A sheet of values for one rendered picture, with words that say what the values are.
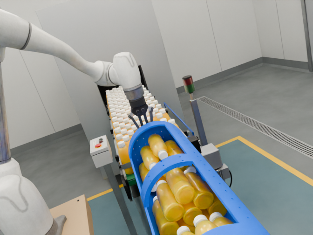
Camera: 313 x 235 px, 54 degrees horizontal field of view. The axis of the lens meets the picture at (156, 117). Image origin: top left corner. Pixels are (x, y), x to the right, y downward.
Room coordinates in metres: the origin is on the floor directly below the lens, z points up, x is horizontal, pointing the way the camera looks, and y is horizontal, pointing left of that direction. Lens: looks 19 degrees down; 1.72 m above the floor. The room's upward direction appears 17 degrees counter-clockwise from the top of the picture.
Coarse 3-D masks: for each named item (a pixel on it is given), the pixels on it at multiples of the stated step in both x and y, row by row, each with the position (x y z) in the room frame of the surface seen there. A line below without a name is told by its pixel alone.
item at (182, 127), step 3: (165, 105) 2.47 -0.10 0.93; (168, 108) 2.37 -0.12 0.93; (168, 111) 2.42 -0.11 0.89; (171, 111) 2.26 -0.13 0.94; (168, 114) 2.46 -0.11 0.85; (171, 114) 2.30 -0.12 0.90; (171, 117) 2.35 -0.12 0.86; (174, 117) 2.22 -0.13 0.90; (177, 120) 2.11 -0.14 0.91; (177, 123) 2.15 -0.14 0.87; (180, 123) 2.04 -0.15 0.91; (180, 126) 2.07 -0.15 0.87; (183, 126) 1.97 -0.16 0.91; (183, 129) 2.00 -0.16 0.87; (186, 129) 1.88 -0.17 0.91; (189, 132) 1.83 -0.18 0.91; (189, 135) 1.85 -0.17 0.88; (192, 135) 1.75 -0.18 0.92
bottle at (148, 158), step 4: (144, 148) 1.30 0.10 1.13; (148, 148) 1.29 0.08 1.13; (140, 152) 1.31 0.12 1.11; (144, 152) 1.26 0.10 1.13; (148, 152) 1.24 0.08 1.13; (152, 152) 1.24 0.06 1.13; (144, 156) 1.24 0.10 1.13; (148, 156) 1.21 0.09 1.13; (152, 156) 1.20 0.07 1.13; (144, 160) 1.21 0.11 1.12; (148, 160) 1.18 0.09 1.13; (152, 160) 1.18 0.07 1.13; (156, 160) 1.18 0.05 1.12; (144, 164) 1.20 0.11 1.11; (148, 164) 1.17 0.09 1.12; (148, 168) 1.17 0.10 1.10
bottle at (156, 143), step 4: (152, 136) 1.31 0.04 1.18; (156, 136) 1.29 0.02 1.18; (160, 136) 1.32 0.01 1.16; (148, 140) 1.31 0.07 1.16; (152, 140) 1.26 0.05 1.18; (156, 140) 1.24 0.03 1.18; (160, 140) 1.24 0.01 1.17; (152, 144) 1.24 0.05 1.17; (156, 144) 1.21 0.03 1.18; (160, 144) 1.20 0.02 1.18; (164, 144) 1.21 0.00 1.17; (152, 148) 1.21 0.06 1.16; (156, 148) 1.18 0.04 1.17; (160, 148) 1.18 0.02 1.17; (164, 148) 1.18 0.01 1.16; (156, 152) 1.17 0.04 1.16; (156, 156) 1.18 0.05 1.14
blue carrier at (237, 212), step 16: (144, 128) 1.30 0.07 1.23; (160, 128) 1.35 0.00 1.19; (176, 128) 1.29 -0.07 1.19; (144, 144) 1.34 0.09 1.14; (176, 160) 0.91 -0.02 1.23; (192, 160) 0.90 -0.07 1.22; (160, 176) 0.88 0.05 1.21; (208, 176) 0.79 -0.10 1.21; (144, 192) 0.89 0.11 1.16; (224, 192) 0.70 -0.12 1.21; (144, 208) 0.87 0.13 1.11; (240, 208) 0.63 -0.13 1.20; (240, 224) 0.55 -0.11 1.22; (256, 224) 0.57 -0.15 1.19
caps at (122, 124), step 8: (144, 88) 2.63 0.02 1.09; (112, 96) 2.71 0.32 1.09; (120, 96) 2.62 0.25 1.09; (144, 96) 2.43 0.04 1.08; (112, 104) 2.42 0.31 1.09; (120, 104) 2.41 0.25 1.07; (128, 104) 2.30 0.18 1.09; (152, 104) 2.08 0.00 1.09; (160, 104) 2.02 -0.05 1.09; (120, 112) 2.18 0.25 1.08; (128, 112) 2.11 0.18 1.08; (160, 112) 1.90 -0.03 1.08; (112, 120) 2.05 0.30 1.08; (120, 120) 1.98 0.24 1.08; (128, 120) 1.93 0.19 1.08; (128, 128) 1.80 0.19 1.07
